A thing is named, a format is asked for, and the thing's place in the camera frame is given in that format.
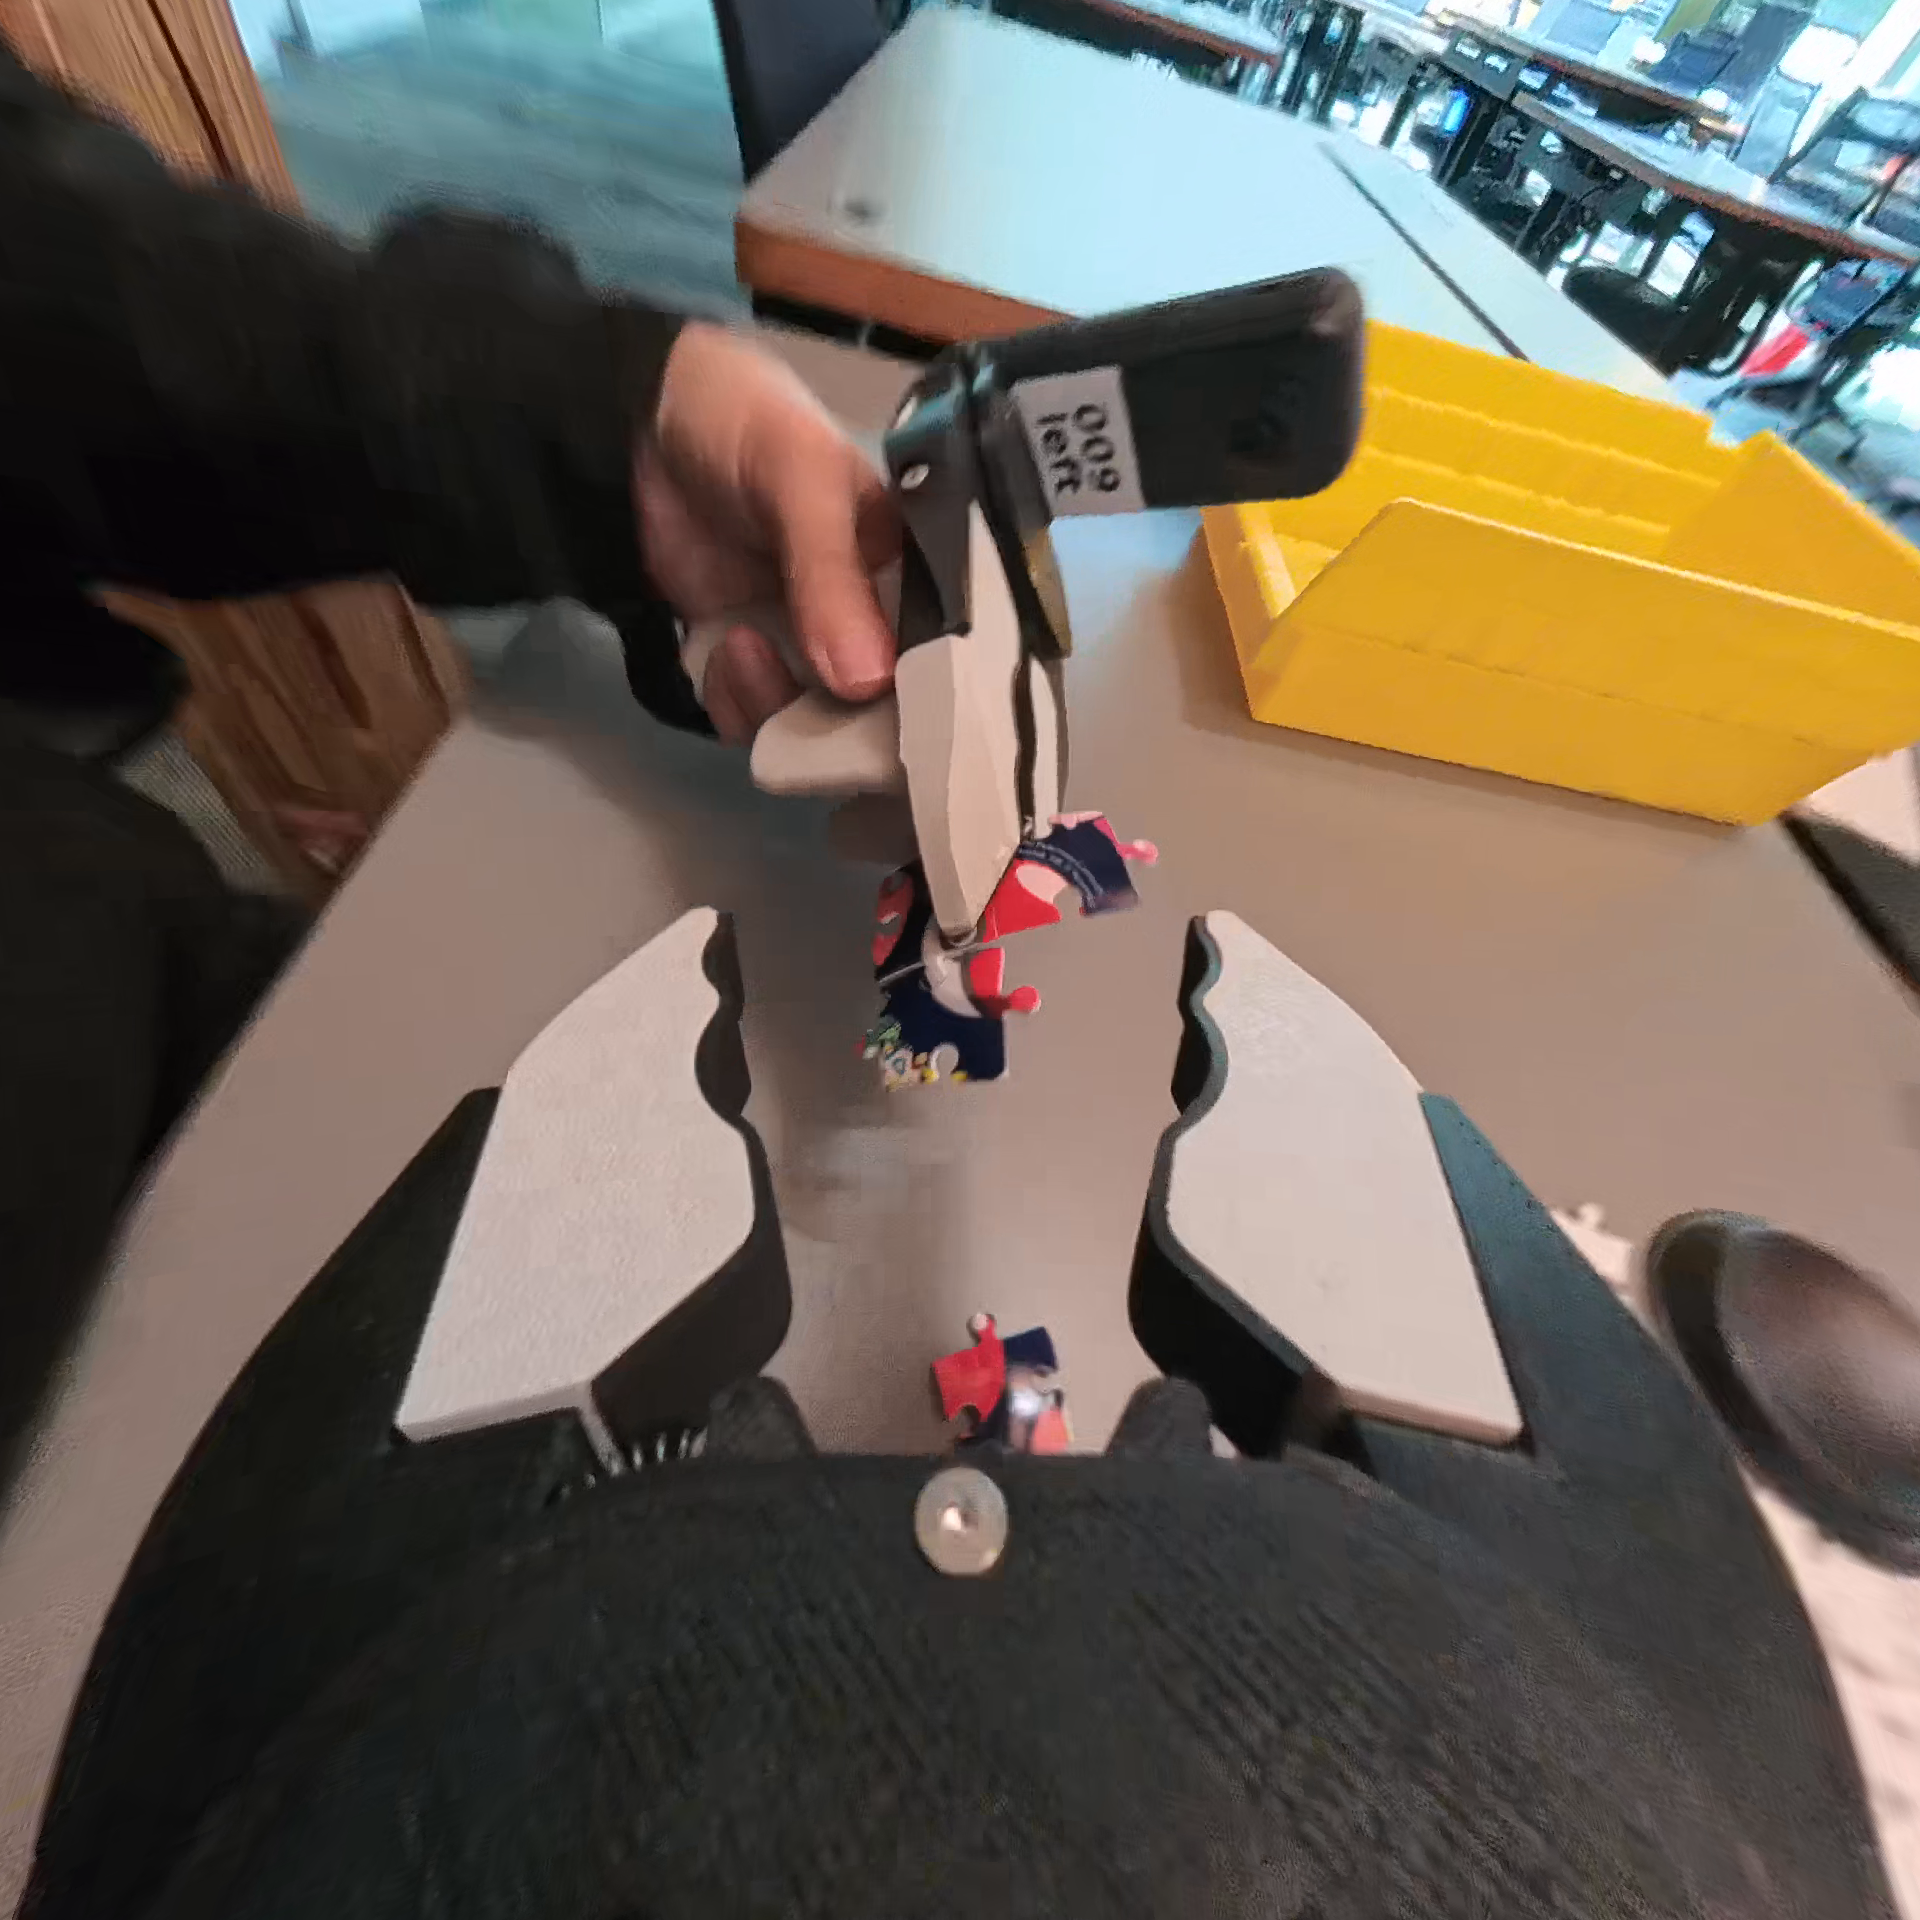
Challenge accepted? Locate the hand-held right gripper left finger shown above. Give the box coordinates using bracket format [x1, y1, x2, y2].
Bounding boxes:
[393, 902, 793, 1478]

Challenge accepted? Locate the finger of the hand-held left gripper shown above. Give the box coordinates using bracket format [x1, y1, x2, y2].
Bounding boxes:
[894, 499, 1033, 942]
[1024, 656, 1072, 840]

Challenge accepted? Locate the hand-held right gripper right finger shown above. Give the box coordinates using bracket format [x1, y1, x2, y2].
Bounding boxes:
[1127, 907, 1527, 1465]

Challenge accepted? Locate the person's left forearm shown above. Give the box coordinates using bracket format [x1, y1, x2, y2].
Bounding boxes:
[0, 60, 687, 707]

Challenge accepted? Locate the red blue puzzle piece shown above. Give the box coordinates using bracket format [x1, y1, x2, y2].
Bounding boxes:
[928, 1313, 1075, 1457]

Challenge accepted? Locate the person's left hand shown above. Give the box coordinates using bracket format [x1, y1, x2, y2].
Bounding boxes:
[635, 322, 912, 748]

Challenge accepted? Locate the grey table with wooden edge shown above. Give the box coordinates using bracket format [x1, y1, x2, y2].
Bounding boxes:
[733, 0, 1682, 408]

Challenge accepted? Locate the yellow plastic bin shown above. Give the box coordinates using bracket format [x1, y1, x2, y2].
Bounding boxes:
[1197, 317, 1920, 827]

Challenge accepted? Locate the black round object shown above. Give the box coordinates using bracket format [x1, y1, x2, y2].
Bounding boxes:
[1642, 1210, 1920, 1577]

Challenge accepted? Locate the black office chair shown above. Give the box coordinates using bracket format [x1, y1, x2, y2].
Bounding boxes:
[710, 0, 921, 185]

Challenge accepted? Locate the row of dark desks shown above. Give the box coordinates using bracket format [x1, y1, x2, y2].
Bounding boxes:
[1048, 0, 1920, 393]

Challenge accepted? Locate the wooden cabinet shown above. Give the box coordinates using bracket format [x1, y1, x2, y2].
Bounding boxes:
[0, 0, 471, 890]

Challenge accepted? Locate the black flat object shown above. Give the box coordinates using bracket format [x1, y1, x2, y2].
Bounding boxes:
[1782, 806, 1920, 994]

